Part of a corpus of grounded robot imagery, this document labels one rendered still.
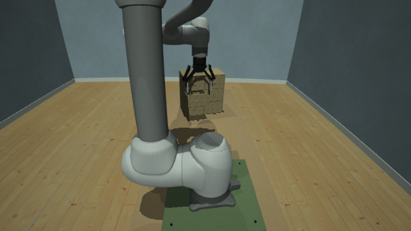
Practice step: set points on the dark brown wooden chest of drawers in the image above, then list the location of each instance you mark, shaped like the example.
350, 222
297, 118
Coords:
216, 72

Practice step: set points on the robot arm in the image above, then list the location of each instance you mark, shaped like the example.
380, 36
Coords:
155, 158

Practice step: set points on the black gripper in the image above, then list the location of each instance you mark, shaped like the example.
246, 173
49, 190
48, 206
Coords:
199, 65

